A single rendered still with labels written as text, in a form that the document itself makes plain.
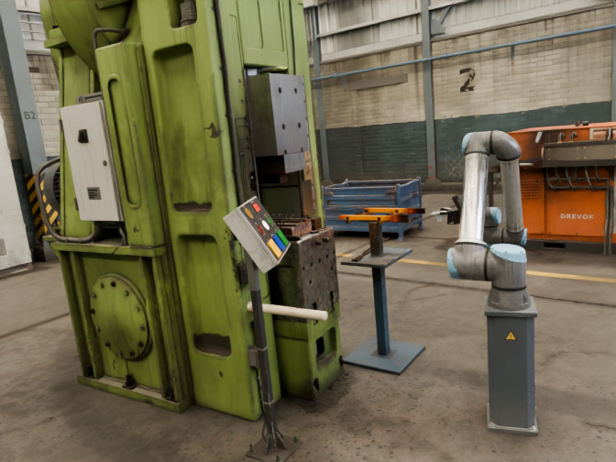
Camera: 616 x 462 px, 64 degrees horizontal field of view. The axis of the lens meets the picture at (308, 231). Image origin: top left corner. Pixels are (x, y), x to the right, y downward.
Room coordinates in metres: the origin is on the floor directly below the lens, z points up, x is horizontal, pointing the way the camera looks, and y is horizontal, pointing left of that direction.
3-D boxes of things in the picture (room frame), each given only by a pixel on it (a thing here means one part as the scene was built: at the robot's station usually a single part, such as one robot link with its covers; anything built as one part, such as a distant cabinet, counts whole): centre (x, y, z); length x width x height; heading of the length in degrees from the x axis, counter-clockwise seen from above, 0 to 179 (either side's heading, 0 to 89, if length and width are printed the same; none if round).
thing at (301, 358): (2.81, 0.19, 0.23); 0.55 x 0.37 x 0.47; 58
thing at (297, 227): (2.76, 0.21, 0.96); 0.42 x 0.20 x 0.09; 58
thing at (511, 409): (2.17, -0.90, 0.30); 0.22 x 0.22 x 0.60; 70
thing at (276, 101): (2.80, 0.19, 1.56); 0.42 x 0.39 x 0.40; 58
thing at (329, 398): (2.62, -0.01, 0.01); 0.58 x 0.39 x 0.01; 148
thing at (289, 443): (2.13, 0.26, 0.05); 0.22 x 0.22 x 0.09; 58
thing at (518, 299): (2.17, -0.90, 0.65); 0.19 x 0.19 x 0.10
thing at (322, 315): (2.31, 0.14, 0.62); 0.44 x 0.05 x 0.05; 58
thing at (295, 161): (2.76, 0.21, 1.32); 0.42 x 0.20 x 0.10; 58
